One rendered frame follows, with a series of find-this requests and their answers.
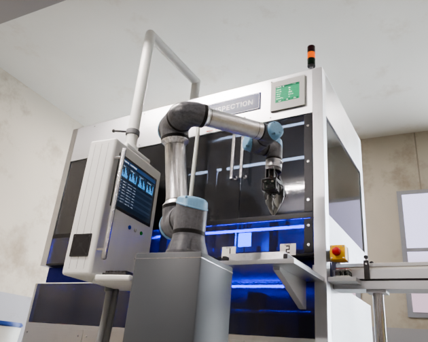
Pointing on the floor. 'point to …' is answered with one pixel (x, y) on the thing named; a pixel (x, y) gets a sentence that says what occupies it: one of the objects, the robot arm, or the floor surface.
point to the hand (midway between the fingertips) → (274, 212)
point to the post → (321, 210)
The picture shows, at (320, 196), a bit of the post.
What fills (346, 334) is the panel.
